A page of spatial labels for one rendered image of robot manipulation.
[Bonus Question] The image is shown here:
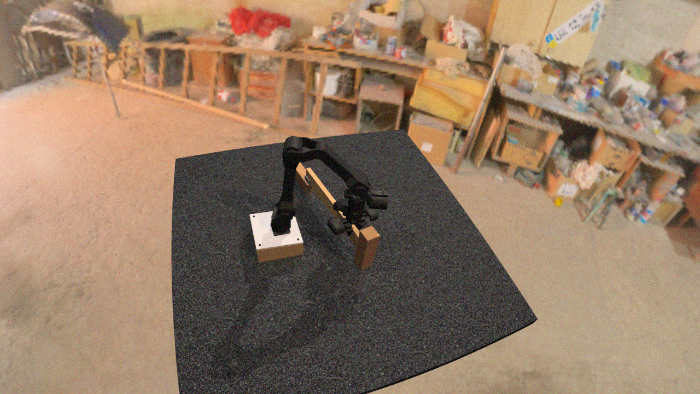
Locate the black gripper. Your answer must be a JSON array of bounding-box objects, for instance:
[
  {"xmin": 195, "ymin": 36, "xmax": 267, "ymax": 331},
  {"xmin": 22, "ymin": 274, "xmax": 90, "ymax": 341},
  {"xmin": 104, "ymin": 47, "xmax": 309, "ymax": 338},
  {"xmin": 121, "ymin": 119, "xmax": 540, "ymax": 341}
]
[{"xmin": 327, "ymin": 204, "xmax": 379, "ymax": 236}]

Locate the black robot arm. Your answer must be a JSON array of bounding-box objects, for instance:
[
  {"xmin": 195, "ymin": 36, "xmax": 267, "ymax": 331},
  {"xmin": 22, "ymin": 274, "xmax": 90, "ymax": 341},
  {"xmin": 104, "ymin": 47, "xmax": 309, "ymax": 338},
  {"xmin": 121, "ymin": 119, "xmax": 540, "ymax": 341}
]
[{"xmin": 271, "ymin": 136, "xmax": 388, "ymax": 236}]

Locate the long tan wooden rail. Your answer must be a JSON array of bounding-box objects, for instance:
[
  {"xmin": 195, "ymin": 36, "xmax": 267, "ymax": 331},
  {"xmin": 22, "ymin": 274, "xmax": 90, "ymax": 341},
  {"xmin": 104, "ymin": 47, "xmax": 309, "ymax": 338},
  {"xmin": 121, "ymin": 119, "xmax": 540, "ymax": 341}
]
[{"xmin": 306, "ymin": 167, "xmax": 360, "ymax": 247}]

